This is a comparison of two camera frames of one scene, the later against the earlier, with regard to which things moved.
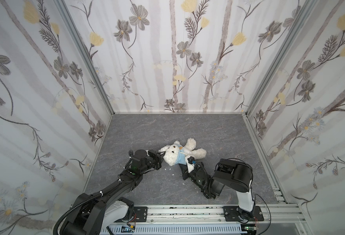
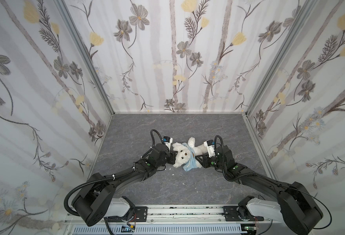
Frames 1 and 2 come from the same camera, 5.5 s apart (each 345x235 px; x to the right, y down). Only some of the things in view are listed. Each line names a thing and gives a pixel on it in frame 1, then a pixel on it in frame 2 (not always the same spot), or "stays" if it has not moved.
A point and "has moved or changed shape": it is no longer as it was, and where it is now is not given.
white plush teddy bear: (170, 154) has moved or changed shape
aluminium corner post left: (63, 5) stays
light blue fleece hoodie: (181, 157) -> (192, 164)
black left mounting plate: (141, 214) stays
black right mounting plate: (231, 214) stays
